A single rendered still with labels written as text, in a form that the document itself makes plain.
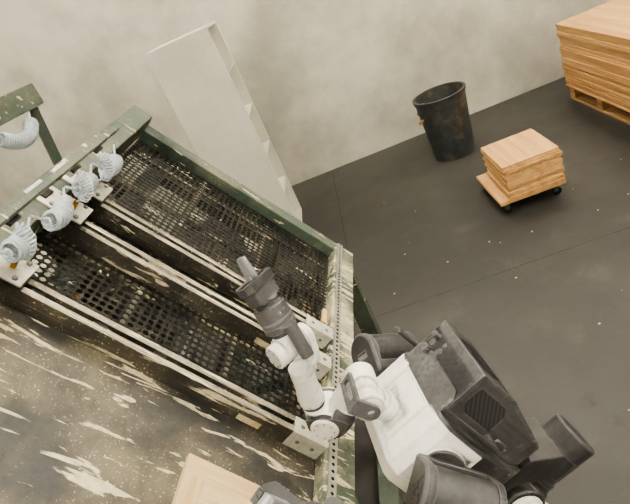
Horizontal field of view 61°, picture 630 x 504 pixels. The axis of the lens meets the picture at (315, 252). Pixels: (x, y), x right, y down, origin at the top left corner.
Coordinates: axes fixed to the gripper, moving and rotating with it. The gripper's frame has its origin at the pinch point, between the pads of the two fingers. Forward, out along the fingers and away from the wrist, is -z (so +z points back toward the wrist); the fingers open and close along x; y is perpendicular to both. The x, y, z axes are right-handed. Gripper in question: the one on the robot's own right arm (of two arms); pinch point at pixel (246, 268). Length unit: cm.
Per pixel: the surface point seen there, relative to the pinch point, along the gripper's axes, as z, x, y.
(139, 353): 9.1, 10.3, 42.5
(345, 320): 56, -81, 42
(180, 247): -8, -41, 62
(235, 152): -39, -299, 220
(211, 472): 44, 20, 30
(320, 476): 69, -4, 21
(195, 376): 23.7, 3.1, 36.6
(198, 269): 2, -40, 59
